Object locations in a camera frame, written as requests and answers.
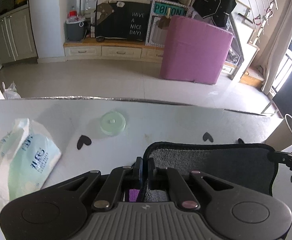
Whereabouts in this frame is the white cupboard with doors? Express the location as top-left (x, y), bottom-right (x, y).
top-left (0, 5), bottom-right (38, 69)

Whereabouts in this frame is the grey bucket with red lid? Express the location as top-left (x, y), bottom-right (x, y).
top-left (65, 10), bottom-right (86, 42)

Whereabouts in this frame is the tissue paper pack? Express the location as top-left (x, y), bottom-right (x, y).
top-left (0, 118), bottom-right (61, 212)

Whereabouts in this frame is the green round lid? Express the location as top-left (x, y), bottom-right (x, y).
top-left (100, 112), bottom-right (126, 136)

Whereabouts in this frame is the black hanging jacket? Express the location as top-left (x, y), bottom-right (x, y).
top-left (192, 0), bottom-right (237, 28)

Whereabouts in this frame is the dark grey towel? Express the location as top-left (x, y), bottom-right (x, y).
top-left (137, 142), bottom-right (278, 202)

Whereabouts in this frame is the white plastic bag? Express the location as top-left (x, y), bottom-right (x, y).
top-left (2, 82), bottom-right (21, 100)

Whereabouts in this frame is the teal lettered sign box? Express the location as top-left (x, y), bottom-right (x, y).
top-left (145, 0), bottom-right (188, 48)

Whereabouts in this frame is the purple towel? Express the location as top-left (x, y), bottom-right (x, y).
top-left (129, 189), bottom-right (139, 202)

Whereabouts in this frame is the pink fabric box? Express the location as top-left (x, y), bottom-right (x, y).
top-left (160, 15), bottom-right (233, 85)

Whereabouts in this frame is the cream low drawer cabinet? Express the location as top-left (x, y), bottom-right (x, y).
top-left (64, 38), bottom-right (164, 63)

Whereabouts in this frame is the black bag with white text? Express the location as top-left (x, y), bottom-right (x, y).
top-left (94, 1), bottom-right (151, 41)

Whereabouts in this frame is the beige curtain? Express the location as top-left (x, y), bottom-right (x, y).
top-left (257, 0), bottom-right (292, 95)

